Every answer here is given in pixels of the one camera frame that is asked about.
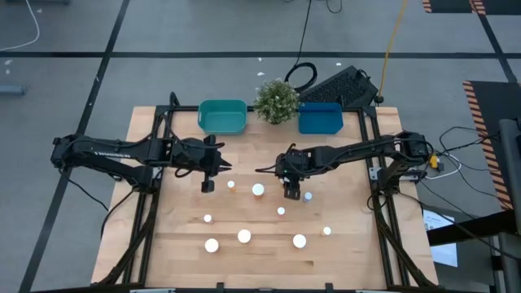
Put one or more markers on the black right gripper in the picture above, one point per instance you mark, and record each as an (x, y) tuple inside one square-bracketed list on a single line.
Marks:
[(295, 163)]

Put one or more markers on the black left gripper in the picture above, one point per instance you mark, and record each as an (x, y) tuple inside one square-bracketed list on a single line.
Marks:
[(191, 154)]

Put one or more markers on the small orange pill bottle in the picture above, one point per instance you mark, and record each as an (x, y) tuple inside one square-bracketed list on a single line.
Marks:
[(231, 185)]

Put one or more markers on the small pink pill bottle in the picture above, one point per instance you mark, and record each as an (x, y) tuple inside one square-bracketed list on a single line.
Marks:
[(281, 211)]

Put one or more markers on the small blue pill bottle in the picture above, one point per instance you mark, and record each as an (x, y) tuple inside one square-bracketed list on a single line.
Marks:
[(307, 197)]

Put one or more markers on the small pill bottle white cap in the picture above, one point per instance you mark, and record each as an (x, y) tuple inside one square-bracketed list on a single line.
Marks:
[(207, 218), (326, 231)]

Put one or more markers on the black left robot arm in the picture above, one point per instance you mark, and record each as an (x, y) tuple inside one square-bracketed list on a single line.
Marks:
[(102, 151)]

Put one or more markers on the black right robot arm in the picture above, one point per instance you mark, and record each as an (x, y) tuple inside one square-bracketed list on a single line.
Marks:
[(358, 152)]

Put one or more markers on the teal plastic bin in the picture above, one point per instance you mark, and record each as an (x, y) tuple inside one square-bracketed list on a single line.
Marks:
[(222, 117)]

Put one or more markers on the blue plastic bin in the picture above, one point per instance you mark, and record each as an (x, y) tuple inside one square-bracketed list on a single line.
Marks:
[(320, 118)]

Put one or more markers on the artificial plant in black pot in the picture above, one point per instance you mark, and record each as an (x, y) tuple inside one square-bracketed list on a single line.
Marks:
[(277, 101)]

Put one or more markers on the yellow plug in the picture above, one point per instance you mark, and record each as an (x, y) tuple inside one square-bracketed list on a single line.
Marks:
[(434, 161)]

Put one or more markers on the white paper sheet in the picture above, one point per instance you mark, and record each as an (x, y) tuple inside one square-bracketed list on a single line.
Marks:
[(441, 240)]

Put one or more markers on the black beam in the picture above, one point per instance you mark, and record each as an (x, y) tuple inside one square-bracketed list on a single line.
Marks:
[(468, 230)]

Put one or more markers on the black hazard-striped floor mat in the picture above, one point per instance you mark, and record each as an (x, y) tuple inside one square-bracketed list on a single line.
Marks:
[(488, 6), (494, 122)]

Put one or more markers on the black aluminium table frame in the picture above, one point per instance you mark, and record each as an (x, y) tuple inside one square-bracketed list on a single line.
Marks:
[(187, 108)]

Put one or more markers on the grey metal post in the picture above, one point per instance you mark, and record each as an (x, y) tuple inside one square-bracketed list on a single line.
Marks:
[(510, 183)]

